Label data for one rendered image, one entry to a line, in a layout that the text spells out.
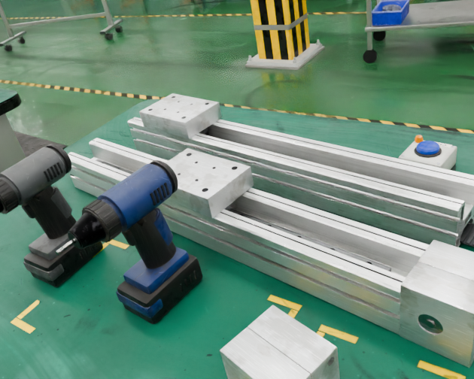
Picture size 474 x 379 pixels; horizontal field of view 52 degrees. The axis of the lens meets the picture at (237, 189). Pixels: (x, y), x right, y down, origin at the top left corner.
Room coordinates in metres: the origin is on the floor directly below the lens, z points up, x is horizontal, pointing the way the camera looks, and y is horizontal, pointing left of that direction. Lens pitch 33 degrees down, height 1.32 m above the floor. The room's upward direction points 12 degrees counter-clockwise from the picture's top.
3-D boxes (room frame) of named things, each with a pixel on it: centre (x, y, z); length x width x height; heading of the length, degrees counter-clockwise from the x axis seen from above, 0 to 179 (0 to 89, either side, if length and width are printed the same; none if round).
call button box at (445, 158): (0.75, -0.36, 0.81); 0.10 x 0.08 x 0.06; 133
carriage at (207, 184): (0.74, 0.06, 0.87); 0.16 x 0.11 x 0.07; 43
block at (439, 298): (0.42, -0.25, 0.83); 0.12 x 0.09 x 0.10; 133
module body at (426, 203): (0.87, -0.08, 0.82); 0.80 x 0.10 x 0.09; 43
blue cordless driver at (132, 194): (0.57, 0.17, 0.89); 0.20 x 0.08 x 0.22; 136
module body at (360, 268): (0.74, 0.06, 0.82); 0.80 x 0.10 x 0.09; 43
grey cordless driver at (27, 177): (0.70, 0.35, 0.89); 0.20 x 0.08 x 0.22; 141
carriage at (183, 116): (1.05, 0.09, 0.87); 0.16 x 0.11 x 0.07; 43
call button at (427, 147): (0.76, -0.36, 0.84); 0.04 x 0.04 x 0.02
